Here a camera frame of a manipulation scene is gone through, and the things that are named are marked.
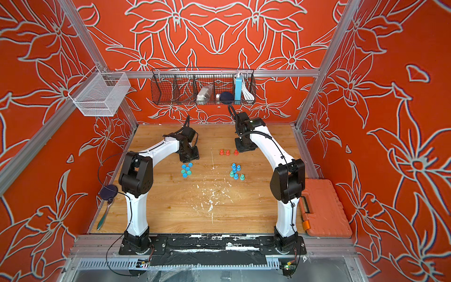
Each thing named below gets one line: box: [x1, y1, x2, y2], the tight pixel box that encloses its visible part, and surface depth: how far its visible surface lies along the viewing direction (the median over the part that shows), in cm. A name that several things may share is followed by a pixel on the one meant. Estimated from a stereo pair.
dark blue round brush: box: [96, 184, 119, 231], surface depth 87 cm
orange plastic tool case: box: [299, 178, 353, 237], surface depth 77 cm
